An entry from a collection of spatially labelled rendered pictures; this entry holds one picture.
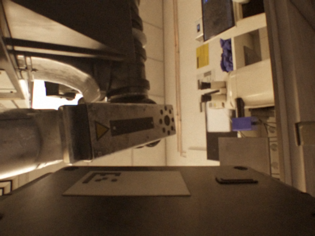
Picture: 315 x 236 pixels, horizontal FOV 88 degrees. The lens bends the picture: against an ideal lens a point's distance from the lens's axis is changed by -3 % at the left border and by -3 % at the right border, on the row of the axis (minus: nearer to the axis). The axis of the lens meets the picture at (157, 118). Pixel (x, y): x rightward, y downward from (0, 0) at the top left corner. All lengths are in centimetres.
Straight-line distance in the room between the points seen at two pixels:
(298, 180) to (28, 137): 79
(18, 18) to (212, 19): 139
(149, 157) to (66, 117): 241
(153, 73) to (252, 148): 204
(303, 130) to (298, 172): 52
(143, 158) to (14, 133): 235
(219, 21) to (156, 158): 199
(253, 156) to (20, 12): 115
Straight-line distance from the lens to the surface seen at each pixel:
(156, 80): 282
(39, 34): 31
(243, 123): 85
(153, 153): 265
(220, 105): 121
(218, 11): 154
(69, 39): 31
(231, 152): 126
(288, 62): 82
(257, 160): 117
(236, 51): 169
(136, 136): 30
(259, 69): 88
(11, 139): 27
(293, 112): 78
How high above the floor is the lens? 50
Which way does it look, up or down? 55 degrees up
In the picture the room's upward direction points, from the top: 99 degrees counter-clockwise
